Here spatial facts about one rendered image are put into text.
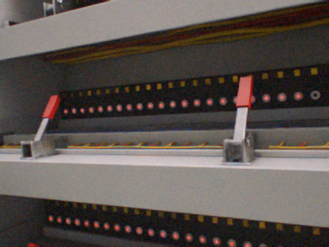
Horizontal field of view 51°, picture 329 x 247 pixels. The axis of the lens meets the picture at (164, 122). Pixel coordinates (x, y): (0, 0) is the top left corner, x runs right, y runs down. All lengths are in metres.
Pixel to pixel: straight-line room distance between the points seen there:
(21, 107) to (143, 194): 0.37
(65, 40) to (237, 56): 0.26
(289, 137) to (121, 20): 0.23
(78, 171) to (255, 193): 0.19
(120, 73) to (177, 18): 0.29
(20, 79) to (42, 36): 0.18
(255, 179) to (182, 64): 0.33
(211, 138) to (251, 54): 0.20
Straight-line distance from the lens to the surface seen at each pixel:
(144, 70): 0.63
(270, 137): 0.37
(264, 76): 0.49
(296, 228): 0.45
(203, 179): 0.32
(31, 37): 0.53
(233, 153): 0.34
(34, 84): 0.69
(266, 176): 0.30
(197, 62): 0.58
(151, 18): 0.41
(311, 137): 0.37
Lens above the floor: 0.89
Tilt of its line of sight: 12 degrees up
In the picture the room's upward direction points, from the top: 5 degrees clockwise
